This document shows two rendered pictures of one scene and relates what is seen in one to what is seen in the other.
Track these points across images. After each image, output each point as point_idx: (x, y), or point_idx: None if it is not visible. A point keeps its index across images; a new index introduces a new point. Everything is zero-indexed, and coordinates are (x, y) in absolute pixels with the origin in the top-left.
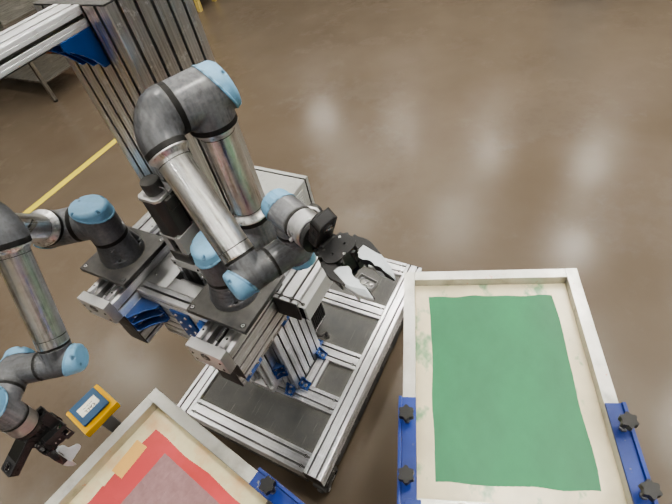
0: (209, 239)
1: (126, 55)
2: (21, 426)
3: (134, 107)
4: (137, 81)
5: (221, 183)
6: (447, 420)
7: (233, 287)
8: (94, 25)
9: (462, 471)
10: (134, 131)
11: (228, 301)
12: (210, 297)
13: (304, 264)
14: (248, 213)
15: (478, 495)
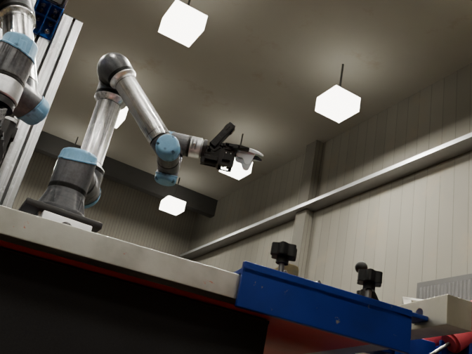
0: (154, 116)
1: (71, 44)
2: (22, 90)
3: (38, 67)
4: (64, 57)
5: (98, 130)
6: None
7: (176, 138)
8: (62, 23)
9: None
10: (114, 57)
11: (77, 205)
12: (51, 201)
13: (176, 176)
14: (100, 161)
15: None
